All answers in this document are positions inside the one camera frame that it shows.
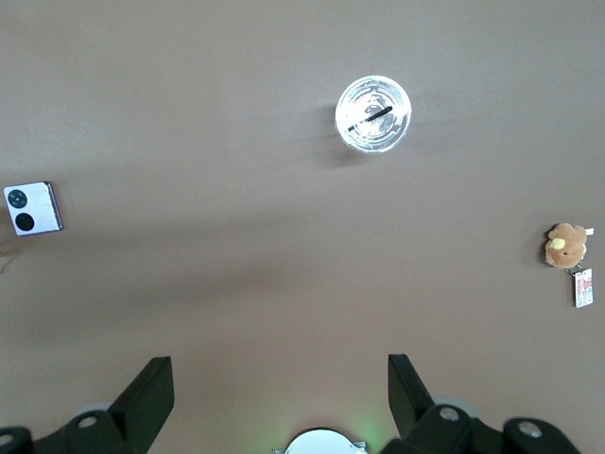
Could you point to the brown table mat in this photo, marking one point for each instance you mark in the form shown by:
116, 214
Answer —
283, 284

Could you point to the brown plush toy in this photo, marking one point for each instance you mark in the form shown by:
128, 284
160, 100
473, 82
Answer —
567, 250

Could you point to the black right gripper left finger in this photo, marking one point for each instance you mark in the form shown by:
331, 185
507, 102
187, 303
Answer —
142, 402

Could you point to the clear plastic cup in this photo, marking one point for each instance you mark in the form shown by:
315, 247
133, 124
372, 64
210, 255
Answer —
359, 94

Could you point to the small printed tag card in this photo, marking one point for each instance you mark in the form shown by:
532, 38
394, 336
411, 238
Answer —
583, 288

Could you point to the black drinking straw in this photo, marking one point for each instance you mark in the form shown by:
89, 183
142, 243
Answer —
371, 117

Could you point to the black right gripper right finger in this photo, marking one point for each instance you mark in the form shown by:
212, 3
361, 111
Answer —
416, 416

